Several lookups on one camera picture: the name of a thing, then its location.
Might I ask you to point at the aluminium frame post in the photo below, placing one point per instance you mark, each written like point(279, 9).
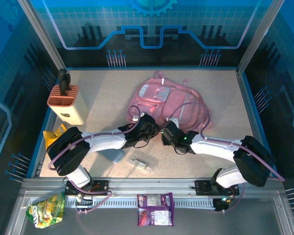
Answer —
point(259, 34)
point(41, 34)

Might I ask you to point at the cream knife block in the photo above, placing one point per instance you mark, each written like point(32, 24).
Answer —
point(68, 109)

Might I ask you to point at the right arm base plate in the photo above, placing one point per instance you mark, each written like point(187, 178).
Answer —
point(203, 186)

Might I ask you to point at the clear plastic supplies bag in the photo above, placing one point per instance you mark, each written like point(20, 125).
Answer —
point(144, 163)

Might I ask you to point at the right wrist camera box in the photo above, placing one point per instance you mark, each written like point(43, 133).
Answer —
point(173, 121)

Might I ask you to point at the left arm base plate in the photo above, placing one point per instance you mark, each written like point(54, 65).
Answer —
point(100, 186)

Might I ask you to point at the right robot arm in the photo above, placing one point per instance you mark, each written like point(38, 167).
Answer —
point(215, 147)

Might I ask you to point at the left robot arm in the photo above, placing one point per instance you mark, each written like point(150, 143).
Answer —
point(105, 142)

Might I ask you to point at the aluminium front beam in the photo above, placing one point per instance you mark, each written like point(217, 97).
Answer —
point(152, 183)

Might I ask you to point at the purple snack packet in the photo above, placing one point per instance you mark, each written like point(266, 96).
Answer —
point(155, 210)

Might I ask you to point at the pink backpack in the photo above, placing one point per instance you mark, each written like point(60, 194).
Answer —
point(183, 107)

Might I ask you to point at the grey-blue pencil case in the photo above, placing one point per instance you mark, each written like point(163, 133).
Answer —
point(114, 155)

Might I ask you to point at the yellow snack bag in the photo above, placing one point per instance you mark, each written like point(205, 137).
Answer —
point(50, 138)

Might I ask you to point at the green snack bag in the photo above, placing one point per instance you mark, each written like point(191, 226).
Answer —
point(45, 210)

